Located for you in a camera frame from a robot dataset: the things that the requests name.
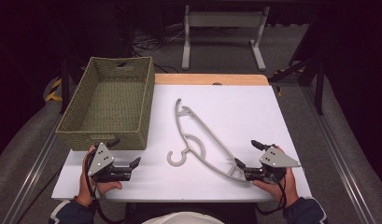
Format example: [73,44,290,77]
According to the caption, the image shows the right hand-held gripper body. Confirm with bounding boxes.
[243,146,303,185]

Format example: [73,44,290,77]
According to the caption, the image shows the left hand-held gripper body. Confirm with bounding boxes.
[87,142,133,183]

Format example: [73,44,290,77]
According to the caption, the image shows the green woven basket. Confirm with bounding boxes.
[55,56,156,152]

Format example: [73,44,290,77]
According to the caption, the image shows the grey plastic clothes hanger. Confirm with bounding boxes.
[166,98,252,184]

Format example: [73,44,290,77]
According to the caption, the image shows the person's left hand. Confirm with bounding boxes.
[76,144,123,207]

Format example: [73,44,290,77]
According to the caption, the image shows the person's right hand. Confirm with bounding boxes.
[251,146,301,209]

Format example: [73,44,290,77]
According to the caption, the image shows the white table board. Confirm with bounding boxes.
[50,84,313,203]

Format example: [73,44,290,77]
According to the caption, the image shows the person's dark torso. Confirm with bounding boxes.
[124,201,259,224]

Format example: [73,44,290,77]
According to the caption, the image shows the person's white cap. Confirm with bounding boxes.
[141,211,226,224]

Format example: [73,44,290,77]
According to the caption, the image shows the yellow black floor tape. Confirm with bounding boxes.
[44,77,64,103]

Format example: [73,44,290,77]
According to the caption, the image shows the wooden table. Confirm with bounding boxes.
[154,73,270,87]

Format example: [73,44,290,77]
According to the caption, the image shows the black metal stand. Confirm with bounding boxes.
[267,52,325,117]

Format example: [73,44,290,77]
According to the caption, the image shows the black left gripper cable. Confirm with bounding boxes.
[83,151,126,224]

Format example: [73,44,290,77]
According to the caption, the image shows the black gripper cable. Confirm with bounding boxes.
[83,151,126,224]
[255,175,288,217]

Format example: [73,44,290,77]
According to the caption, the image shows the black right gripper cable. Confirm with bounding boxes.
[255,175,288,217]

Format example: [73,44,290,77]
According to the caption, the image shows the metal floor rail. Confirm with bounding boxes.
[1,115,63,224]
[300,83,380,224]

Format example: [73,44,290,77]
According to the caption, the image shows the black metal post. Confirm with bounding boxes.
[59,55,72,115]

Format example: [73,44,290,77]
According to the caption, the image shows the black floor cables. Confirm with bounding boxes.
[131,27,187,75]

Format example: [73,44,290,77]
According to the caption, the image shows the white metal stand frame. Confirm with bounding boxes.
[181,4,271,72]

